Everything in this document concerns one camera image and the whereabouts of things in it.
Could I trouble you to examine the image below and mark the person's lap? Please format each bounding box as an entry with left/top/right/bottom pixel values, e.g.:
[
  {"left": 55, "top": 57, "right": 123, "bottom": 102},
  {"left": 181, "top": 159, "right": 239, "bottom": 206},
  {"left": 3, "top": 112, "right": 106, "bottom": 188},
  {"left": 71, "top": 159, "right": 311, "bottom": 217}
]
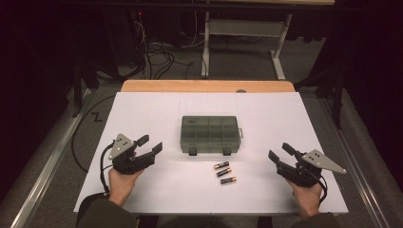
[{"left": 158, "top": 216, "right": 259, "bottom": 228}]

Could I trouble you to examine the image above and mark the green plastic compartment box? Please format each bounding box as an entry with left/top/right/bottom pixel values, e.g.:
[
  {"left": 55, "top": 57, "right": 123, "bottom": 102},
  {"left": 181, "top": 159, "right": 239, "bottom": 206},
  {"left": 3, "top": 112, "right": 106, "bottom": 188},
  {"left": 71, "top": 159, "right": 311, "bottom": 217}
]
[{"left": 180, "top": 115, "right": 244, "bottom": 157}]

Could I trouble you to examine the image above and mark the right hand-held gripper cable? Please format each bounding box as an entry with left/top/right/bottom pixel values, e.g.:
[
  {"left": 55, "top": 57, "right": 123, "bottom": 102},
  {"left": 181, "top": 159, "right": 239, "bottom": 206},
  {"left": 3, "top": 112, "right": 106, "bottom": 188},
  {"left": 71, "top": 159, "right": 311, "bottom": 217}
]
[{"left": 312, "top": 175, "right": 328, "bottom": 205}]

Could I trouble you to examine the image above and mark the black computer tower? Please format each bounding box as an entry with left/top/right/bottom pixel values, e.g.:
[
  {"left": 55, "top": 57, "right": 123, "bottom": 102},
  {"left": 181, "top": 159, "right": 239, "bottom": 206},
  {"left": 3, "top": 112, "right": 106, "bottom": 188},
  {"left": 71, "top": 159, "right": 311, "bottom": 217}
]
[{"left": 103, "top": 8, "right": 146, "bottom": 75}]

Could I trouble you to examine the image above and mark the aluminium floor rail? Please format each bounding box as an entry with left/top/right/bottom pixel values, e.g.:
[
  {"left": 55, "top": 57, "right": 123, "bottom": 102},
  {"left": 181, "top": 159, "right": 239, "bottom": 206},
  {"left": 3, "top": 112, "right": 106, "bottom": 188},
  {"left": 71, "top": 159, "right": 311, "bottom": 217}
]
[
  {"left": 317, "top": 94, "right": 386, "bottom": 228},
  {"left": 10, "top": 88, "right": 93, "bottom": 228}
]

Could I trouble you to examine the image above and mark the bundle of floor cables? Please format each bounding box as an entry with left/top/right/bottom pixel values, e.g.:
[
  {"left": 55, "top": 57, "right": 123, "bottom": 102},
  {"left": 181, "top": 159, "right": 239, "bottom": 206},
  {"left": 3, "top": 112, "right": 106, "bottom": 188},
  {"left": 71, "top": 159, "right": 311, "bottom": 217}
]
[{"left": 132, "top": 18, "right": 196, "bottom": 80}]

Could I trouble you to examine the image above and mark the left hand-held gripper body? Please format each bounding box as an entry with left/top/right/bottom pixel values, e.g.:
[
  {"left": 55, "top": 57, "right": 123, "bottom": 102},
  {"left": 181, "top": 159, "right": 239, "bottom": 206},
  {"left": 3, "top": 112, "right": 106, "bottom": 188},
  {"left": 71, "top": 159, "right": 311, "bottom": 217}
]
[{"left": 107, "top": 133, "right": 157, "bottom": 176}]

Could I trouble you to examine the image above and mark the black floor cable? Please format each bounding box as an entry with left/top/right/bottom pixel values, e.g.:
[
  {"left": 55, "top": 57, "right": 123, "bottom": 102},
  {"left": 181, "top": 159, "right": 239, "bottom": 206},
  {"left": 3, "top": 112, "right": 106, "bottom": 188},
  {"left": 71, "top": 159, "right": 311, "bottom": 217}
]
[{"left": 70, "top": 94, "right": 117, "bottom": 174}]

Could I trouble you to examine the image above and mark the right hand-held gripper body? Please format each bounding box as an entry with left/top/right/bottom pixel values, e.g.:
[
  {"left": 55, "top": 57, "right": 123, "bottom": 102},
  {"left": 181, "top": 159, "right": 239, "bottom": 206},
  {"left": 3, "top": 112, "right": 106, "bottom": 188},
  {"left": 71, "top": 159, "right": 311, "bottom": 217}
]
[{"left": 276, "top": 149, "right": 348, "bottom": 188}]

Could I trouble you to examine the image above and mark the black metal stand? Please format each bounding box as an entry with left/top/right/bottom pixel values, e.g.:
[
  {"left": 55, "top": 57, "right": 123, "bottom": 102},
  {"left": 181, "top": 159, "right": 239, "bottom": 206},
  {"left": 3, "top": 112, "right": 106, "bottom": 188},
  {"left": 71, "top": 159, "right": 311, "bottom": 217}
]
[
  {"left": 294, "top": 67, "right": 346, "bottom": 130},
  {"left": 70, "top": 60, "right": 99, "bottom": 118}
]

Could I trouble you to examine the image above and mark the person's right hand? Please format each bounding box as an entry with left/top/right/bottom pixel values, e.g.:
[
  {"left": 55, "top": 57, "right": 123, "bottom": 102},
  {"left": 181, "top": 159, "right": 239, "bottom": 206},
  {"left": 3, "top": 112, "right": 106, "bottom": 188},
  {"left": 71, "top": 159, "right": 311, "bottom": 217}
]
[{"left": 286, "top": 179, "right": 324, "bottom": 219}]

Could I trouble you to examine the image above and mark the white metal table frame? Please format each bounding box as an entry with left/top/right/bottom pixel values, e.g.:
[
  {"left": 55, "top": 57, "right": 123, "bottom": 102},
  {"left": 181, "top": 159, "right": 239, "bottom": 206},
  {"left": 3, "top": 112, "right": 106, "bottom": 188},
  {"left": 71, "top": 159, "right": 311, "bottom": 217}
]
[{"left": 201, "top": 0, "right": 336, "bottom": 81}]

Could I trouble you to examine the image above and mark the white table cover board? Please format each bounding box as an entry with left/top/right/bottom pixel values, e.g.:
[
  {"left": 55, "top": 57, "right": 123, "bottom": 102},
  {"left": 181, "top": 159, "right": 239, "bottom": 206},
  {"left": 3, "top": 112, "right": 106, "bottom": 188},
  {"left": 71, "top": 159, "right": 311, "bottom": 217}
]
[{"left": 73, "top": 91, "right": 350, "bottom": 215}]

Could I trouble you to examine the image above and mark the person's left hand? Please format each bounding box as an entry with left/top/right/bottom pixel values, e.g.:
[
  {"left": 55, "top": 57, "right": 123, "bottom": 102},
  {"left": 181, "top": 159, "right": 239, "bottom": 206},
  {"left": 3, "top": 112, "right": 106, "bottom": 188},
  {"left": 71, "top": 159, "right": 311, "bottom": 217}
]
[{"left": 107, "top": 167, "right": 145, "bottom": 204}]

